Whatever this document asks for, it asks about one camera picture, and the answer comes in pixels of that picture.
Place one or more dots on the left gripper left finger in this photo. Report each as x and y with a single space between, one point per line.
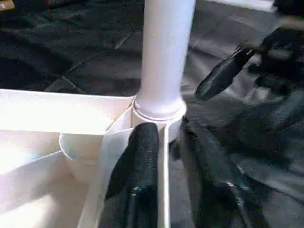
135 180

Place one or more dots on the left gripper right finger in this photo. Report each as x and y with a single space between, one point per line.
213 185

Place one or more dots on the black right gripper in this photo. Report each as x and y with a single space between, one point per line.
280 52

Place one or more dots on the white plastic table leg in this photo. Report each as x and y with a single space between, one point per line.
166 52

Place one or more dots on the white plastic table top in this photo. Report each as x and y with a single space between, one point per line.
57 118

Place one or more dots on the black plastic mat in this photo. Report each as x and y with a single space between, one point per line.
85 42

